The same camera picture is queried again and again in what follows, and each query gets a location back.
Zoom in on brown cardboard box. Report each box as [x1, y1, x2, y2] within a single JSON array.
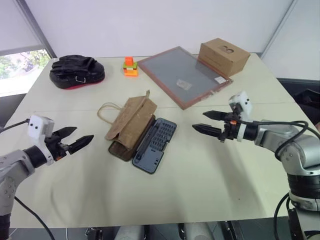
[[197, 37, 252, 78]]

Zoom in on black screwdriver bit case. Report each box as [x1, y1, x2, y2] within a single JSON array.
[[107, 115, 179, 176]]

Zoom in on black bracket under table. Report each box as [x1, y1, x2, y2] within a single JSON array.
[[219, 219, 242, 240], [83, 225, 105, 240]]

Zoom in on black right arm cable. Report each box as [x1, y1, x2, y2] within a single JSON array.
[[273, 192, 292, 240], [234, 119, 320, 159]]

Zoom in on small clear plastic piece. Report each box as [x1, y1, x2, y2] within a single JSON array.
[[175, 79, 193, 92]]

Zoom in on grey rounded shape under table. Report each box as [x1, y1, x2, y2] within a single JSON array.
[[182, 221, 214, 240], [116, 224, 147, 240]]

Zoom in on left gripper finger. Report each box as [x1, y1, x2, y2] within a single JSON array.
[[53, 126, 78, 144], [68, 134, 95, 155]]

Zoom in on white window roller blind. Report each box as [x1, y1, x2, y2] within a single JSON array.
[[0, 0, 43, 53]]

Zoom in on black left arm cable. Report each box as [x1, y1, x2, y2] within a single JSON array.
[[13, 195, 56, 240], [0, 119, 30, 134]]

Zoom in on black boxing focus pad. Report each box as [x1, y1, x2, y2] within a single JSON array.
[[49, 54, 106, 91]]

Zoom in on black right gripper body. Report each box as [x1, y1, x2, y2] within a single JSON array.
[[218, 110, 242, 144]]

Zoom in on black furniture beside table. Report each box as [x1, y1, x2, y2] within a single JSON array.
[[275, 77, 320, 131]]

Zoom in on dark screwdriver handle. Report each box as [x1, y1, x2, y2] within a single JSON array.
[[135, 117, 157, 161]]

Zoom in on cream tablecloth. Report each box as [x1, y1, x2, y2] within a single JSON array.
[[4, 52, 320, 229]]

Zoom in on brown paper bag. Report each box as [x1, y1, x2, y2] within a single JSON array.
[[96, 90, 159, 155]]

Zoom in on grey board with red-brown frame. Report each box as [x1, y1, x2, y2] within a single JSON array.
[[136, 45, 235, 111]]

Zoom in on grey wall corner post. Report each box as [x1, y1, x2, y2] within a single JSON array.
[[259, 0, 301, 59]]

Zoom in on orange green toy block stack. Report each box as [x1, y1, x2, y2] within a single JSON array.
[[122, 56, 140, 78]]

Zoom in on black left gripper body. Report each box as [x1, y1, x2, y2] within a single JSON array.
[[44, 133, 71, 161]]

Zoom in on grey window frame post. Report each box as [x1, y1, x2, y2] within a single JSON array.
[[14, 0, 58, 59]]

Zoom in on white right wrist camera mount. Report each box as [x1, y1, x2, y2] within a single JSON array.
[[228, 90, 254, 143]]

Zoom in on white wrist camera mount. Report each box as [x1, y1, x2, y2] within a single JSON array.
[[228, 90, 254, 143], [26, 115, 56, 166]]

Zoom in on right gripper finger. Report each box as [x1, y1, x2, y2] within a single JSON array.
[[202, 110, 229, 122], [191, 123, 223, 139]]

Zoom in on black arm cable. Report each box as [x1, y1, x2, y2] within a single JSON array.
[[13, 195, 56, 240], [234, 119, 320, 159], [273, 192, 292, 240], [0, 119, 30, 134]]

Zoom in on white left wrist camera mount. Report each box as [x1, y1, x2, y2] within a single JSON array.
[[26, 115, 56, 166]]

